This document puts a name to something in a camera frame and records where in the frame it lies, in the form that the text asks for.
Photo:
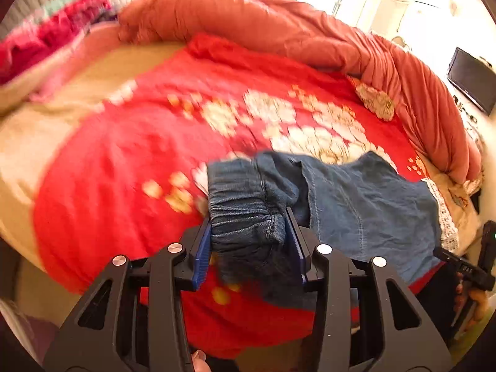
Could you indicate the person's left hand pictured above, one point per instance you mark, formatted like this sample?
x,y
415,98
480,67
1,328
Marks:
x,y
200,361

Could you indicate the blue denim pants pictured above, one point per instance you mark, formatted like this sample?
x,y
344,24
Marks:
x,y
348,209

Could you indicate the black flat monitor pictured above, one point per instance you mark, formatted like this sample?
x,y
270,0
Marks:
x,y
471,77

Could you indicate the salmon quilt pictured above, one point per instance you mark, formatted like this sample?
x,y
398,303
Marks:
x,y
271,19

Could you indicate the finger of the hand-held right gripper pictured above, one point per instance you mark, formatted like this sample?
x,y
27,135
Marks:
x,y
445,255

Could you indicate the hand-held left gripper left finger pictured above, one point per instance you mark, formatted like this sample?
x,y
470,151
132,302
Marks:
x,y
202,255

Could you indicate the person's right hand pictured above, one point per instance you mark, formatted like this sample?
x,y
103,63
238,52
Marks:
x,y
478,302

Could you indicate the red floral blanket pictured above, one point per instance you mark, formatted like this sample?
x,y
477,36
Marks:
x,y
135,143

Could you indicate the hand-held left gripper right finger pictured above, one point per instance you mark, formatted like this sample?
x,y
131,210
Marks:
x,y
296,248

